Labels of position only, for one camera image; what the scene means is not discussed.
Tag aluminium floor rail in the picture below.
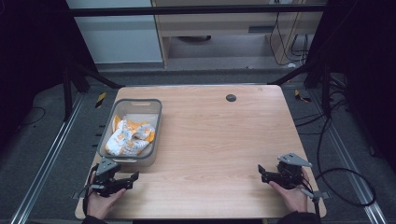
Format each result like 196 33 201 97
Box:
9 92 86 224
310 89 389 224

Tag white cabinet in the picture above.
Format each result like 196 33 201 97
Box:
65 0 164 65

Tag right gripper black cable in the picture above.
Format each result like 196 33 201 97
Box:
297 181 330 218

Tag person's left hand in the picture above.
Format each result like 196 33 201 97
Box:
86 187 127 220

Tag black cables under desk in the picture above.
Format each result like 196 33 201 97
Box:
268 11 310 67

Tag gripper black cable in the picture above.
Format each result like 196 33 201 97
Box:
72 163 100 217
297 181 330 218

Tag person's right hand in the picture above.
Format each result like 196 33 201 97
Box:
268 167 311 215

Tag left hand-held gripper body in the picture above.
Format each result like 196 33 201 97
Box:
91 157 126 198

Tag black floor cables bundle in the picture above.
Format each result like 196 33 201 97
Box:
293 74 351 136

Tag dark curtain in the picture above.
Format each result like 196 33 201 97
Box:
0 0 98 153
306 0 396 175

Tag orange and white cloth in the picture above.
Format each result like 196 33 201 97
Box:
105 114 156 158

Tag black metal stand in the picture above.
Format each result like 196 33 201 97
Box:
268 59 333 118
61 58 126 123

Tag light wooden desk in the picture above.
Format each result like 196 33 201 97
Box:
150 0 329 68

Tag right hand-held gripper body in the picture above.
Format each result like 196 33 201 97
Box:
275 151 313 190

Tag looped black floor cable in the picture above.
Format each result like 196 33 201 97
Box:
315 116 377 208

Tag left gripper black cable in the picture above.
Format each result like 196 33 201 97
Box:
72 163 100 217

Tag thin black floor cable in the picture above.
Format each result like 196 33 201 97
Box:
17 105 47 128

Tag grey plastic basket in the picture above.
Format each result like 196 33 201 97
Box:
96 98 163 167

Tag black horizontal frame bar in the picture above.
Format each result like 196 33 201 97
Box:
66 4 329 18

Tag yellow and black tape strip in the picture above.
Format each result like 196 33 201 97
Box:
94 91 107 109
293 89 313 104

